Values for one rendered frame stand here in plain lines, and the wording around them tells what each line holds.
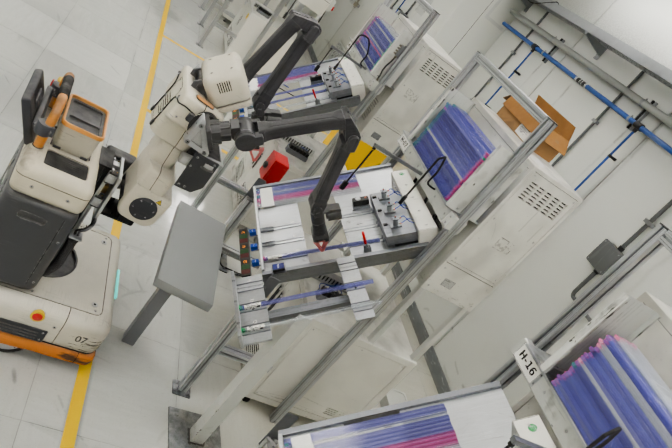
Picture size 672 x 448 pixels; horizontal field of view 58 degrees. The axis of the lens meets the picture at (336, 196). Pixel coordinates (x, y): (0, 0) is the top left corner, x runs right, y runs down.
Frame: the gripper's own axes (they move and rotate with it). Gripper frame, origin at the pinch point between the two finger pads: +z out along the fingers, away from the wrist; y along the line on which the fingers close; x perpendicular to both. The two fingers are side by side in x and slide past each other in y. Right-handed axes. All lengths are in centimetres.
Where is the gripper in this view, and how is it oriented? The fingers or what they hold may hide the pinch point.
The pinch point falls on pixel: (322, 248)
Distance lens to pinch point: 263.2
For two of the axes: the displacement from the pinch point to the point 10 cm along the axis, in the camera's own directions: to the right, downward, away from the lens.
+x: -9.8, 1.7, -0.8
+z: 0.9, 8.3, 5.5
